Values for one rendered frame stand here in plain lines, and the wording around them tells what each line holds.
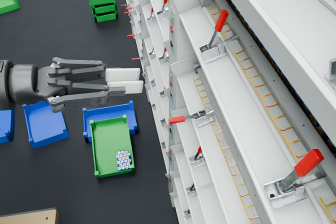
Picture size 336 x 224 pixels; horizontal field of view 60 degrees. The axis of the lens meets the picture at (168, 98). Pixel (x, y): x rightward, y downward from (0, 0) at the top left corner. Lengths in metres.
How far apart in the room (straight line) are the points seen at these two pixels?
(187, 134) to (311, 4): 0.63
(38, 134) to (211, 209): 1.31
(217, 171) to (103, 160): 1.09
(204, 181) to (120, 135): 0.93
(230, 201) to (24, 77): 0.43
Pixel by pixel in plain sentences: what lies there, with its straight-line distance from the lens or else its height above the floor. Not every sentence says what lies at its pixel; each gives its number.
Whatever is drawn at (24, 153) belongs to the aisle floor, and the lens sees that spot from 1.84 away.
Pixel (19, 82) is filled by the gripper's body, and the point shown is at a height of 1.05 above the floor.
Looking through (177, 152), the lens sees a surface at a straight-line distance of 1.06.
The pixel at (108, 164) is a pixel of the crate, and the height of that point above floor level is 0.02.
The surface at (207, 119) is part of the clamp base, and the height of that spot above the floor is 0.89.
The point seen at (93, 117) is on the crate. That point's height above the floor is 0.00.
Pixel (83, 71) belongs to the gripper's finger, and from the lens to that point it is 0.60.
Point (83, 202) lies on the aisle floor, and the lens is 1.58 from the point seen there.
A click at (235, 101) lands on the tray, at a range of 0.46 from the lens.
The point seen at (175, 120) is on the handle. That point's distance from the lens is 0.64.
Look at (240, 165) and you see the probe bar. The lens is 0.58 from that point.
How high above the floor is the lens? 1.40
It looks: 48 degrees down
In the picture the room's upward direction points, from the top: straight up
